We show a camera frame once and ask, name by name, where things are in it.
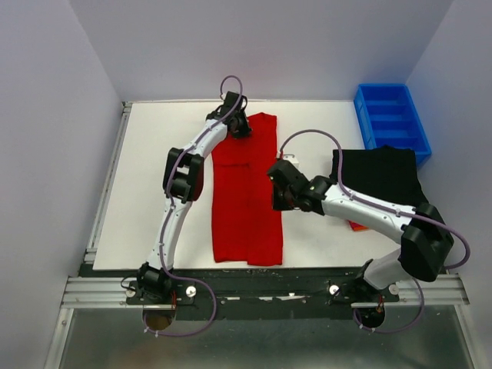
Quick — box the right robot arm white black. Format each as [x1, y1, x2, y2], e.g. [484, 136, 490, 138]
[267, 159, 454, 301]

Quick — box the black folded t shirt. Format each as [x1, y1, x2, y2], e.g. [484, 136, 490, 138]
[330, 145, 428, 207]

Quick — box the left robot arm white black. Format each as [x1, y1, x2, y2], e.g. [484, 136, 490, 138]
[136, 91, 251, 304]

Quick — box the side aluminium table rail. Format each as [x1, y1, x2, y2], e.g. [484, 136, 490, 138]
[83, 101, 133, 264]

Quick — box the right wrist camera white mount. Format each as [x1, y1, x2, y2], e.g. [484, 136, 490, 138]
[282, 154, 300, 168]

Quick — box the purple cable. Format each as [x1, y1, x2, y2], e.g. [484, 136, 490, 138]
[278, 129, 471, 334]
[159, 75, 218, 337]

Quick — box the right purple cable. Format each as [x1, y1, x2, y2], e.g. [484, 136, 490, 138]
[278, 129, 471, 334]

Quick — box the left aluminium extrusion rail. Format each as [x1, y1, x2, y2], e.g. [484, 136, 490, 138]
[61, 278, 127, 309]

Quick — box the blue plastic bin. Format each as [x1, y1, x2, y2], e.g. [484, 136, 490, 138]
[354, 84, 432, 167]

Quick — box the red t shirt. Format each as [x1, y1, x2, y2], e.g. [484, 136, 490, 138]
[211, 112, 283, 267]

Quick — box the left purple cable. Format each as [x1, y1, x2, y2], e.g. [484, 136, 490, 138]
[159, 75, 218, 337]

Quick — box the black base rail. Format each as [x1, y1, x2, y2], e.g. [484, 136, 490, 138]
[78, 264, 399, 323]

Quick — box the right aluminium extrusion rail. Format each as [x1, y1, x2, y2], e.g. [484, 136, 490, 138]
[351, 272, 470, 308]

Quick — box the aluminium extrusion rail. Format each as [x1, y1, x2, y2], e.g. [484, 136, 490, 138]
[351, 272, 470, 308]
[61, 278, 127, 309]

